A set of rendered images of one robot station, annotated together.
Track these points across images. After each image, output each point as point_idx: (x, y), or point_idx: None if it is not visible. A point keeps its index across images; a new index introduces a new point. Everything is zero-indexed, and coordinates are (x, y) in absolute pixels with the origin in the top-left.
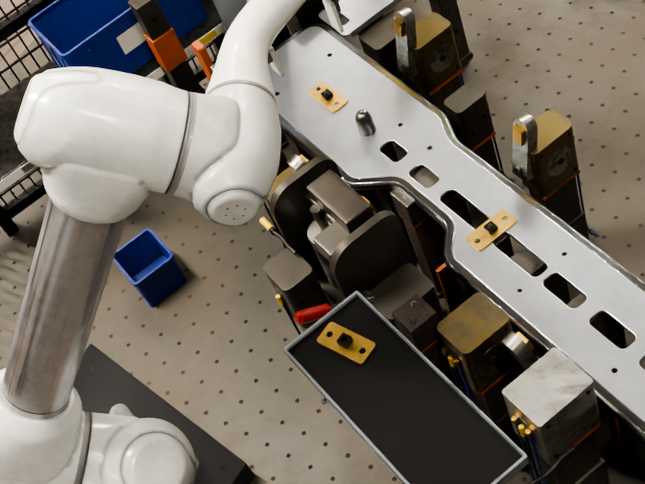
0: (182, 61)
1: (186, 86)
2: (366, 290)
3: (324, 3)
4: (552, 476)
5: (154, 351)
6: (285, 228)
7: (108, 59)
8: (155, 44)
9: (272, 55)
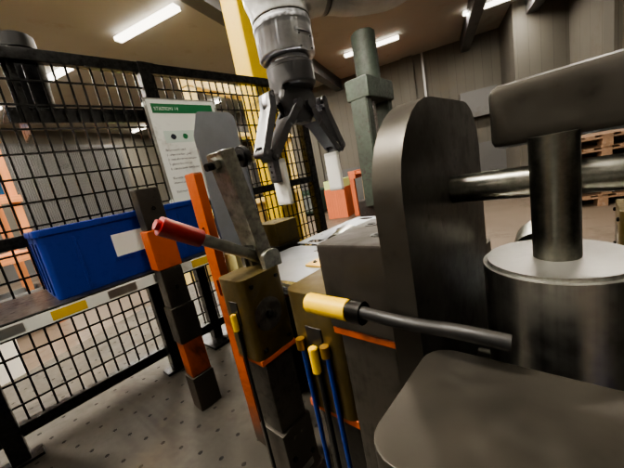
0: (175, 265)
1: (175, 293)
2: None
3: (327, 158)
4: None
5: None
6: (419, 267)
7: (96, 255)
8: (149, 235)
9: (282, 168)
